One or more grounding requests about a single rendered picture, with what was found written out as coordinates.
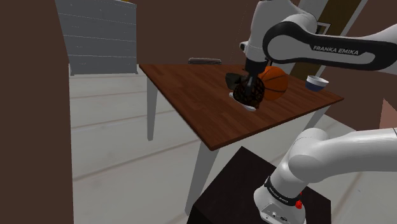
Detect brown wooden table grey legs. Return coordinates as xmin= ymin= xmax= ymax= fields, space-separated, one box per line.
xmin=138 ymin=63 xmax=345 ymax=216

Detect grey chest of drawers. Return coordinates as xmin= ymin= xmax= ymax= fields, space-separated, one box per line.
xmin=55 ymin=0 xmax=139 ymax=77

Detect white flat plate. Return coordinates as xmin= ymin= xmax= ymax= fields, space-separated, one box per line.
xmin=228 ymin=92 xmax=258 ymax=112

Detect dark grey flat slab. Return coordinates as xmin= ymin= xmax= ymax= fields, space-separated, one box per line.
xmin=187 ymin=57 xmax=223 ymax=66

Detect white and blue bowl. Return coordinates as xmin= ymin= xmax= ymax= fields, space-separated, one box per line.
xmin=305 ymin=74 xmax=330 ymax=93

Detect brown door with white frame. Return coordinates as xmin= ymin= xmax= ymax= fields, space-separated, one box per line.
xmin=280 ymin=0 xmax=370 ymax=82

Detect dark robot stand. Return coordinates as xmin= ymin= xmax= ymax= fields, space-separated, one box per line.
xmin=186 ymin=146 xmax=332 ymax=224

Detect dark brown patterned round object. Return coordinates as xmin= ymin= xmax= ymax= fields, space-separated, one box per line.
xmin=232 ymin=76 xmax=266 ymax=109

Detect orange basketball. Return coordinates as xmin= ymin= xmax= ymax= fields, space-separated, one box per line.
xmin=258 ymin=65 xmax=289 ymax=102

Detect dark grey lumpy object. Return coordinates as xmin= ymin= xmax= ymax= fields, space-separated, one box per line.
xmin=225 ymin=72 xmax=246 ymax=90

